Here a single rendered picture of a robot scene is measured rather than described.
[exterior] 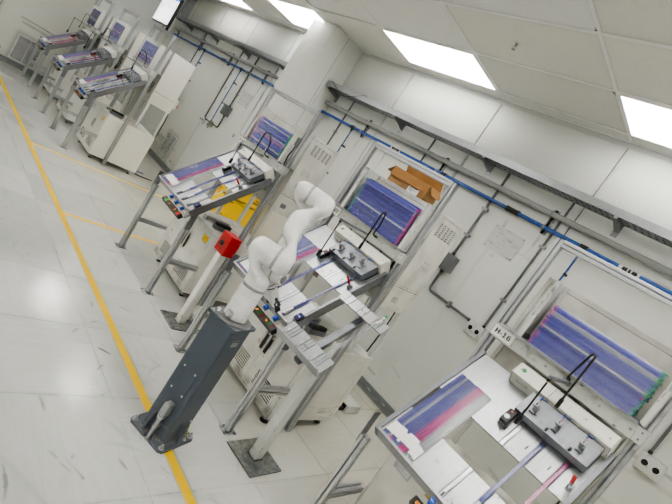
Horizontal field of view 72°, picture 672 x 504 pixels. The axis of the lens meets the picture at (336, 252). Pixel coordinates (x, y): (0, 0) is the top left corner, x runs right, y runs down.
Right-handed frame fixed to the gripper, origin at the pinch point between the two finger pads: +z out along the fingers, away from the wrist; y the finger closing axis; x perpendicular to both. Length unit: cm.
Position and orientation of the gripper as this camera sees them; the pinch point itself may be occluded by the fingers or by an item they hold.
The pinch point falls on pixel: (273, 305)
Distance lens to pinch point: 259.5
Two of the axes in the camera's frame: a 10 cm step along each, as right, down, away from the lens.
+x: 8.1, -3.9, 4.3
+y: 5.8, 4.9, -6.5
